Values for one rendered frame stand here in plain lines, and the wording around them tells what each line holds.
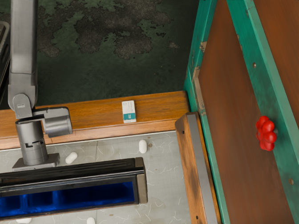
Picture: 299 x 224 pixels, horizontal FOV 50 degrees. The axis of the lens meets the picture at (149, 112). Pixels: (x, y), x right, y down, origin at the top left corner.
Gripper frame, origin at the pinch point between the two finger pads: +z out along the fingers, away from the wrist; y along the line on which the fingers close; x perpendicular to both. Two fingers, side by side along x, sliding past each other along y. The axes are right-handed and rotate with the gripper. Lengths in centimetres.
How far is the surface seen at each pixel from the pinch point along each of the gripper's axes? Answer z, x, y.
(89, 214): 7.2, -1.3, 10.5
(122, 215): 8.3, -2.2, 19.0
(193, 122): -13.3, 0.9, 39.8
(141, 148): -5.7, 7.4, 26.2
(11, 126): -14.7, 14.5, -9.4
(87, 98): -1, 105, 1
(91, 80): -10, 112, 4
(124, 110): -15.4, 12.8, 22.8
